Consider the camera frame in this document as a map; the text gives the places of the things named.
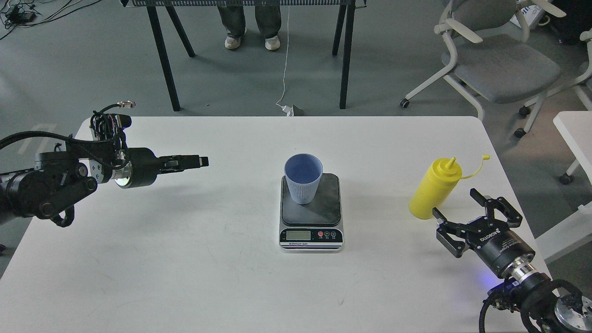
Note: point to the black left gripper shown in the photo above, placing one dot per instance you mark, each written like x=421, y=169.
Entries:
x=144, y=166

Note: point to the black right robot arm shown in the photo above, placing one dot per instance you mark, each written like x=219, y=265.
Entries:
x=544, y=305

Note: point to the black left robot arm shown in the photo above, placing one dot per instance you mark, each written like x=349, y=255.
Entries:
x=62, y=178

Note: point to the yellow squeeze bottle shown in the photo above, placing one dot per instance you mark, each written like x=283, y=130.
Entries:
x=438, y=182

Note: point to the digital kitchen scale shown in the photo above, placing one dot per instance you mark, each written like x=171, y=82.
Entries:
x=316, y=226

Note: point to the grey office chair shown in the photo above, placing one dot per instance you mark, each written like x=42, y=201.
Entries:
x=488, y=56

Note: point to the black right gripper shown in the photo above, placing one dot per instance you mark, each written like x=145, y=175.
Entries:
x=491, y=239

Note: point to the blue plastic cup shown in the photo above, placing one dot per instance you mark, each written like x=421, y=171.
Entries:
x=303, y=173

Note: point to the white power adapter on floor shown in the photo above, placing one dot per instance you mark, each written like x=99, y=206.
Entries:
x=292, y=111

